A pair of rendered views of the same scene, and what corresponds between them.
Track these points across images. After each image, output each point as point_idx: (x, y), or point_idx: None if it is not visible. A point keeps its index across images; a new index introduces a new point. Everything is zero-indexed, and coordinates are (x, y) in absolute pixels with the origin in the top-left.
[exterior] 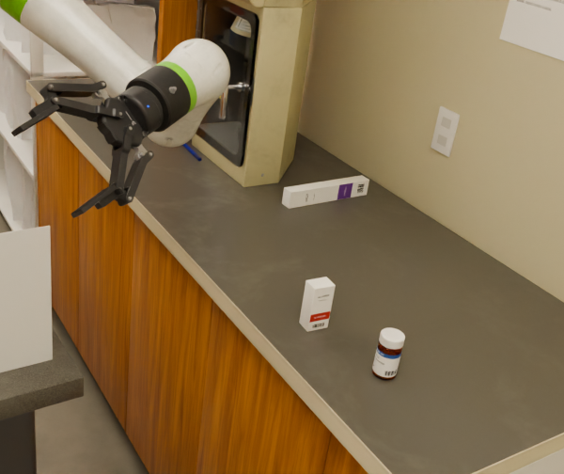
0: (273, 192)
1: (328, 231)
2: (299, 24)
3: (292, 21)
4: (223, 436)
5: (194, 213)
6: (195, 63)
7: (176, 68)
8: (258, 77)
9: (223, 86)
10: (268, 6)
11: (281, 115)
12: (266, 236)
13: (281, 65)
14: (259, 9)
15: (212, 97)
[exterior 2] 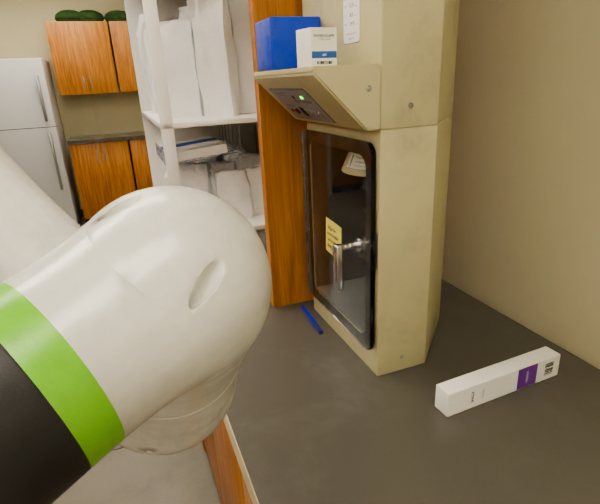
0: (419, 382)
1: (523, 471)
2: (435, 149)
3: (425, 145)
4: None
5: (303, 440)
6: (107, 278)
7: (6, 314)
8: (382, 230)
9: (238, 332)
10: (387, 127)
11: (421, 276)
12: (418, 494)
13: (414, 209)
14: (375, 135)
15: (208, 372)
